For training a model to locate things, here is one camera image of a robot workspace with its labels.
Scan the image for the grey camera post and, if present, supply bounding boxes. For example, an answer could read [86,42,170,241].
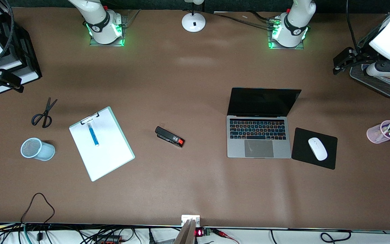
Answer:
[174,219,197,244]

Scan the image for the black scissors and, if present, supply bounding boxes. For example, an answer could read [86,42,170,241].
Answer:
[31,97,58,128]

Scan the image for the pink mesh pen cup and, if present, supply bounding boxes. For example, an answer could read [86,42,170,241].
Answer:
[366,120,390,144]

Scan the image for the white computer mouse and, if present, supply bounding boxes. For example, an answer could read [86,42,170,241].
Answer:
[308,137,328,161]

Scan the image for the grey mesh desk tray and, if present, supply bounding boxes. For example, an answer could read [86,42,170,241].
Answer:
[350,64,390,99]

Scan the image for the light blue mesh cup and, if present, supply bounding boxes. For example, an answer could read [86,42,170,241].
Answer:
[20,137,56,161]

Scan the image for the black stapler red tip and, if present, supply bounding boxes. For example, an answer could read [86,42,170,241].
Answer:
[155,126,185,148]

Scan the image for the white lamp base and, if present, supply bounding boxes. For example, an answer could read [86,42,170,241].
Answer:
[181,0,207,33]

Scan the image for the black stacked document tray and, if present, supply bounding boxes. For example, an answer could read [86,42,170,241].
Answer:
[0,8,42,95]

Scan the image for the dark looped cable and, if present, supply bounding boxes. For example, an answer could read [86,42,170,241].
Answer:
[20,192,56,225]

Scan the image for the black braided cable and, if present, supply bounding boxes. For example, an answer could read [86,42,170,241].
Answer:
[215,13,278,31]

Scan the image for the thick black cable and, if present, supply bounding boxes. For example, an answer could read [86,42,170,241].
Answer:
[247,10,277,24]

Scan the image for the grey laptop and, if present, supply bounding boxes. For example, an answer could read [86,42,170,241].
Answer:
[226,87,302,159]

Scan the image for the black coiled cable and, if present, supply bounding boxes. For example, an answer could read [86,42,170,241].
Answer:
[320,230,352,244]

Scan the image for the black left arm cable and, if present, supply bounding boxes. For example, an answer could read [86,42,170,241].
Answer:
[347,0,360,55]

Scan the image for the power strip red switches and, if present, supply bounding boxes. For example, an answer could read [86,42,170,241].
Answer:
[93,235,128,244]

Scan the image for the white paper sheet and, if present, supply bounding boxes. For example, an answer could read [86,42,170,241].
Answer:
[70,109,133,180]

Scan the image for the red wire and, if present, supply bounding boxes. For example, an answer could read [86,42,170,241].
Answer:
[212,228,240,244]

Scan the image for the black mouse pad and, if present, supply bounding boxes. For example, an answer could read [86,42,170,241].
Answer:
[291,127,338,170]

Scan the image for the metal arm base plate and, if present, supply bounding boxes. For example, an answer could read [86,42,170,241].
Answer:
[268,19,305,50]
[89,15,125,46]

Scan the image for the small white box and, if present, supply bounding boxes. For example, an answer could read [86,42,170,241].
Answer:
[181,215,201,227]

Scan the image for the light green clipboard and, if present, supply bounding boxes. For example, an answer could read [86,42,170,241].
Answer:
[69,106,135,182]

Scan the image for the blue marker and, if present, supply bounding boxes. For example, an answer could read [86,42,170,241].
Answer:
[87,123,100,147]

